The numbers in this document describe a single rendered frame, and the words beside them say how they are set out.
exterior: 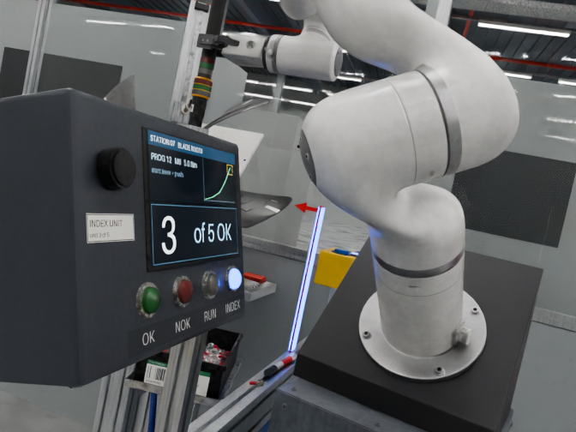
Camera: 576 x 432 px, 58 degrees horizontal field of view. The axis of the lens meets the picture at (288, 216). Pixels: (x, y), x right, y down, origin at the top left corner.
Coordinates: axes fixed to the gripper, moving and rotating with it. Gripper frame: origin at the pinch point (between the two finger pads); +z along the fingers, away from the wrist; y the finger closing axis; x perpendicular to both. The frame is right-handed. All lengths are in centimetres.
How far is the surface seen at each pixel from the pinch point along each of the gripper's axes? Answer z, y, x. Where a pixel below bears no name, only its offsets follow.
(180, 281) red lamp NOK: -43, -72, -38
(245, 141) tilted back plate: 4.7, 40.4, -17.7
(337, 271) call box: -37, 21, -48
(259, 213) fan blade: -22.9, -5.7, -35.5
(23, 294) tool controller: -38, -83, -39
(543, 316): -94, 70, -52
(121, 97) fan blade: 29.6, 9.5, -14.4
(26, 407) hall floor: 99, 74, -151
